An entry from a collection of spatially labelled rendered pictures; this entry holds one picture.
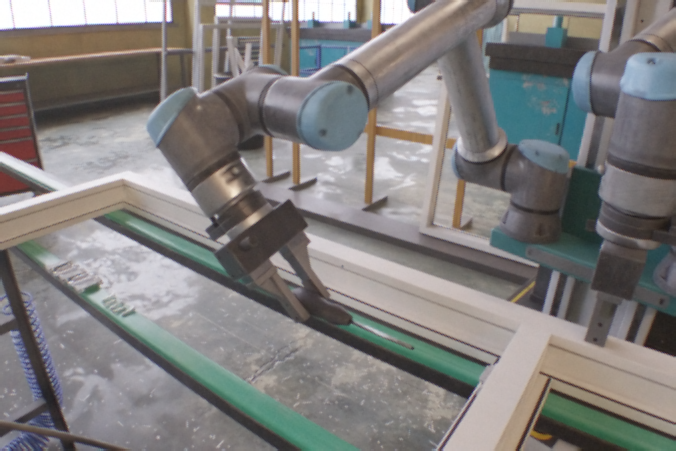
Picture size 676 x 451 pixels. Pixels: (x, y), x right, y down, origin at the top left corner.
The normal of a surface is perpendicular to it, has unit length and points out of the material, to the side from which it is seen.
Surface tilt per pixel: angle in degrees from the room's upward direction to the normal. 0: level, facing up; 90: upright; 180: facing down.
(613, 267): 90
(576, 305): 90
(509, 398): 0
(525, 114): 90
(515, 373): 0
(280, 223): 54
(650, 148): 90
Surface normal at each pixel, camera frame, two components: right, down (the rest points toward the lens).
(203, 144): 0.32, -0.08
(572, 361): -0.59, 0.32
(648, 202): -0.39, 0.37
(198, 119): 0.50, -0.25
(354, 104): 0.69, 0.34
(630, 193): -0.75, 0.26
